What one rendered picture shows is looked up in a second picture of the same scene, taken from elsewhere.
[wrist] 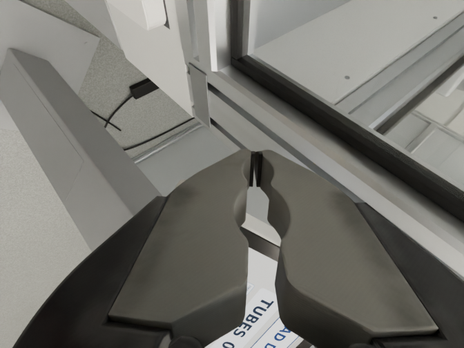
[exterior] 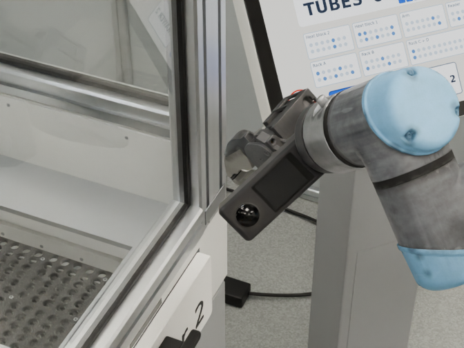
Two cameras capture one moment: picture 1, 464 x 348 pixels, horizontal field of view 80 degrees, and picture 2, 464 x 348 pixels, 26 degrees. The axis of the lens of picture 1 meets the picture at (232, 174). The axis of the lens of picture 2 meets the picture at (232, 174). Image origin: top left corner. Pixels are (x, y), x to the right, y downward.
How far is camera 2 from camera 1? 1.03 m
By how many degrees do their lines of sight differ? 14
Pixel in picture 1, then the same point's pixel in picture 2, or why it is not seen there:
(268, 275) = (285, 33)
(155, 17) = (202, 257)
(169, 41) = (203, 244)
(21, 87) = not seen: outside the picture
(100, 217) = not seen: hidden behind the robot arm
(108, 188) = (355, 205)
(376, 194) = (200, 114)
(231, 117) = (212, 180)
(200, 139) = not seen: hidden behind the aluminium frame
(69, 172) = (384, 257)
